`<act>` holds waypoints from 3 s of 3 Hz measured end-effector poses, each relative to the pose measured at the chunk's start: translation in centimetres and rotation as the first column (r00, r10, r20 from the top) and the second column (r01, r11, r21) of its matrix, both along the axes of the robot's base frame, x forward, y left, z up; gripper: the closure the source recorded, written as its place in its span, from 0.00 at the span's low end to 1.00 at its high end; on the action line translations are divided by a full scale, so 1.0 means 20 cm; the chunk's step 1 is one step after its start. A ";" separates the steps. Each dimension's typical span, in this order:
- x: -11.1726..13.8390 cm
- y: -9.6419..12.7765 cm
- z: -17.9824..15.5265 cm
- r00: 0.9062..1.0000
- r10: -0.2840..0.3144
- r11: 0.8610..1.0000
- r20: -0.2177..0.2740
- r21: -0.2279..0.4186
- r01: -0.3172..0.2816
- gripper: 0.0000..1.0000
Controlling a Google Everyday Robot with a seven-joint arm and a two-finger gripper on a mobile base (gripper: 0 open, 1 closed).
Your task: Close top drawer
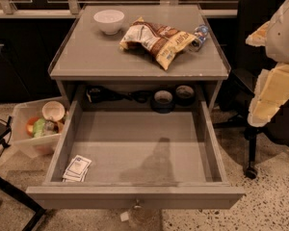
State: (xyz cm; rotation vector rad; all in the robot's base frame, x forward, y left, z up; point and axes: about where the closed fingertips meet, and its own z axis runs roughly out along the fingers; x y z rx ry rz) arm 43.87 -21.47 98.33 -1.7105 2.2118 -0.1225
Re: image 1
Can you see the green fruit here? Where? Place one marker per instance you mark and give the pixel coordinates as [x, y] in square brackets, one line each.
[38, 128]

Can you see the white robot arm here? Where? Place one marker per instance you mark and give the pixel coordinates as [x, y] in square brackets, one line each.
[274, 36]

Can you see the clear glass on floor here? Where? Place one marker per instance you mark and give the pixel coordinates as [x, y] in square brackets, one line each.
[144, 220]

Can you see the black tape roll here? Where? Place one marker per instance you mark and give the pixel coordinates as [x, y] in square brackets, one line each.
[162, 102]

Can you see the grey top drawer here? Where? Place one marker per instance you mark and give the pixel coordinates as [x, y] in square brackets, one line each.
[164, 160]

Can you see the white ceramic bowl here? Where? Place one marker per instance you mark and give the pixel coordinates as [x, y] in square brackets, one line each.
[109, 21]

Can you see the clear plastic bin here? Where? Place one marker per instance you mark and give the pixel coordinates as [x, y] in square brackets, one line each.
[31, 146]

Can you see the clear plastic water bottle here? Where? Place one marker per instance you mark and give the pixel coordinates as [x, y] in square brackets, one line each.
[201, 33]

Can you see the metal drawer knob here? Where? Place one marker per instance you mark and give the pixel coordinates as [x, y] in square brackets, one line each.
[137, 205]

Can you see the white paper cup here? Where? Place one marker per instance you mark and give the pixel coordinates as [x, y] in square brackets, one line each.
[53, 110]

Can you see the black office chair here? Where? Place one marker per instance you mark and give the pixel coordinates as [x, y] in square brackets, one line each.
[238, 90]

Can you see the red apple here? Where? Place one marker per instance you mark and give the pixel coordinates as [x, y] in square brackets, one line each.
[30, 125]

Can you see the brown yellow chip bag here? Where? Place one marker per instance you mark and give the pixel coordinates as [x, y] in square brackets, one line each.
[160, 41]

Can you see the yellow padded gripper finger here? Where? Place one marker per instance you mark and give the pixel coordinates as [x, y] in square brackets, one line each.
[270, 93]

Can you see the dark tape roll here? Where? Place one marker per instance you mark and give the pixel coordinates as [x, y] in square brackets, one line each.
[184, 95]

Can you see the black metal stand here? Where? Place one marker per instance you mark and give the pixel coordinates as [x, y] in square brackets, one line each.
[13, 191]

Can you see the white paper packets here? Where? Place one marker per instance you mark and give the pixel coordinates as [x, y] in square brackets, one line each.
[77, 169]

